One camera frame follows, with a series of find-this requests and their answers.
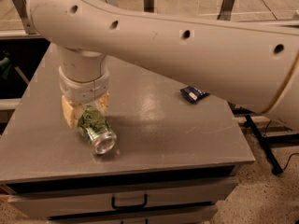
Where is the green object at left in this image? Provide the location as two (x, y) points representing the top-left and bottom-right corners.
(0, 57), (12, 79)

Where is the upper grey drawer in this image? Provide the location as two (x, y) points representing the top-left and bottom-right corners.
(8, 176), (238, 217)

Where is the grey horizontal window rail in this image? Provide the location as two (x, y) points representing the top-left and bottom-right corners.
(0, 29), (41, 40)

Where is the black floor cable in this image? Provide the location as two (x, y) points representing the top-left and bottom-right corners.
(282, 152), (299, 172)

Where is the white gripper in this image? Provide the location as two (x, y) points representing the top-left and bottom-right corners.
(59, 68), (109, 130)

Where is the black upper drawer handle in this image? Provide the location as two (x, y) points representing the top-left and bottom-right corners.
(111, 194), (148, 210)

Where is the lower grey drawer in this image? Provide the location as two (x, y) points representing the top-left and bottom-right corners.
(49, 205), (218, 224)

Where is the green soda can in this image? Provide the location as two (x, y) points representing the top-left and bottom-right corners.
(77, 105), (117, 155)

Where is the left metal rail bracket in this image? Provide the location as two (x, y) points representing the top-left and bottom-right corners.
(12, 0), (36, 35)

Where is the metal rail bracket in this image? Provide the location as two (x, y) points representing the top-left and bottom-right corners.
(143, 0), (154, 13)
(12, 0), (36, 35)
(218, 0), (235, 21)

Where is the black stand leg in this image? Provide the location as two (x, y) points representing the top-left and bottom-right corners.
(244, 115), (283, 175)

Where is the middle metal rail bracket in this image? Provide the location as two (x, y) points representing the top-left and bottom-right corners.
(143, 0), (154, 13)

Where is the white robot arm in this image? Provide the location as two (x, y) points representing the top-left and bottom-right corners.
(26, 0), (299, 130)

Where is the grey drawer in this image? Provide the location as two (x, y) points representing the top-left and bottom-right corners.
(8, 176), (238, 217)
(49, 205), (218, 224)

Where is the dark blue snack packet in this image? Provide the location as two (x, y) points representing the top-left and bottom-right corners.
(180, 86), (208, 104)

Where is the right metal rail bracket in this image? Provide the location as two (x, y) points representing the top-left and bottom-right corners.
(218, 0), (235, 21)

